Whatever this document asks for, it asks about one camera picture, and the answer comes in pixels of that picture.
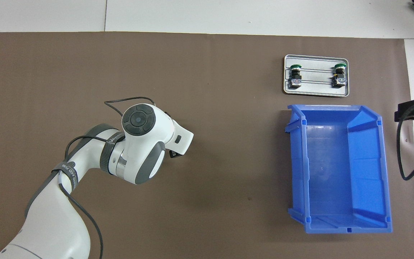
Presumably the blue plastic storage bin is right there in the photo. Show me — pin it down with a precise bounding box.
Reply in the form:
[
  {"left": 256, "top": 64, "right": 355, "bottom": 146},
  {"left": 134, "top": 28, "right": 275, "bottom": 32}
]
[{"left": 285, "top": 104, "right": 393, "bottom": 234}]

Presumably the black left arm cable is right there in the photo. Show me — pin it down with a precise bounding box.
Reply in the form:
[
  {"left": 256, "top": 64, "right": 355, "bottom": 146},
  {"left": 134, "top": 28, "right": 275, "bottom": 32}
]
[{"left": 58, "top": 96, "right": 157, "bottom": 259}]

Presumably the silver metal tray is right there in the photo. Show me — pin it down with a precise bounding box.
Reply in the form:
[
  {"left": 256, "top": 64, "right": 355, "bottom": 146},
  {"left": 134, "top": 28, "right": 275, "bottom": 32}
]
[{"left": 283, "top": 54, "right": 350, "bottom": 97}]

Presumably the brown table mat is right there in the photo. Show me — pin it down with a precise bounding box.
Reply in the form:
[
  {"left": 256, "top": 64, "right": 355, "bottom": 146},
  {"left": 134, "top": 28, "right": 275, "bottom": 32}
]
[{"left": 0, "top": 32, "right": 414, "bottom": 259}]

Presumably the green push button switch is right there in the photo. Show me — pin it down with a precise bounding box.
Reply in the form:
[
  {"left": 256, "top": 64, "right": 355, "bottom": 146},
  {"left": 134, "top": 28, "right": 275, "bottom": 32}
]
[
  {"left": 289, "top": 63, "right": 303, "bottom": 89},
  {"left": 331, "top": 63, "right": 348, "bottom": 88}
]

